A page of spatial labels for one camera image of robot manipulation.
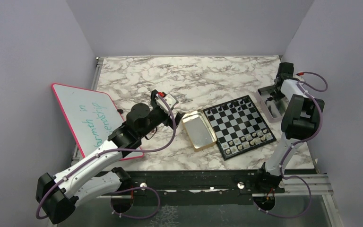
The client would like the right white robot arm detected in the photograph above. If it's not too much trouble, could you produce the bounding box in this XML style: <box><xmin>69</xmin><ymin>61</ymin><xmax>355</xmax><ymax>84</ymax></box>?
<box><xmin>254</xmin><ymin>62</ymin><xmax>325</xmax><ymax>192</ymax></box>

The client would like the red framed whiteboard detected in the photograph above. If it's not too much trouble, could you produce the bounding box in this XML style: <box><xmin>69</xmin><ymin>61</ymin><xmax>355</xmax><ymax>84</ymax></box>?
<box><xmin>51</xmin><ymin>83</ymin><xmax>145</xmax><ymax>162</ymax></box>

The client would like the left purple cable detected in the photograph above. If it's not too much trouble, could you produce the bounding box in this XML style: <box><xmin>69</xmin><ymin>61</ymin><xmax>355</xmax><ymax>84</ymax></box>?
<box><xmin>35</xmin><ymin>97</ymin><xmax>177</xmax><ymax>220</ymax></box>

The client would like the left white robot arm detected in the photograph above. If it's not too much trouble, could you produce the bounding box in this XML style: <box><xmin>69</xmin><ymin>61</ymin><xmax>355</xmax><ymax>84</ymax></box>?
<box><xmin>35</xmin><ymin>90</ymin><xmax>185</xmax><ymax>224</ymax></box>

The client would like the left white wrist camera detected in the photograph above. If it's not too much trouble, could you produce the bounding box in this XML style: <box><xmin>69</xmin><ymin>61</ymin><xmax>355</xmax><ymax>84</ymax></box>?
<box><xmin>155</xmin><ymin>92</ymin><xmax>179</xmax><ymax>110</ymax></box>

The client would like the gold metal tin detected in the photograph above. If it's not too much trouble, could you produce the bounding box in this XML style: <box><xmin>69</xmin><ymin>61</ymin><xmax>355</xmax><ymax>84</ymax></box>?
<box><xmin>181</xmin><ymin>110</ymin><xmax>217</xmax><ymax>152</ymax></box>

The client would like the black table front rail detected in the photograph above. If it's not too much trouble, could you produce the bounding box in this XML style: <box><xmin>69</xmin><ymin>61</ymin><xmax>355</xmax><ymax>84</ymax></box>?
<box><xmin>69</xmin><ymin>169</ymin><xmax>317</xmax><ymax>208</ymax></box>

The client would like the black white chessboard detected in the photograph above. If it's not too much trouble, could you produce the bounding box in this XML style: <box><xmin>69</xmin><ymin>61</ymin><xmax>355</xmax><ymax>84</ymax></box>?
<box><xmin>203</xmin><ymin>95</ymin><xmax>277</xmax><ymax>160</ymax></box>

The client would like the white box of black pieces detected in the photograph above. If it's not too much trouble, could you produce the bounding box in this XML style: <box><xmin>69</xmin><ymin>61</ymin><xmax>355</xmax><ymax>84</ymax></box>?
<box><xmin>254</xmin><ymin>86</ymin><xmax>289</xmax><ymax>123</ymax></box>

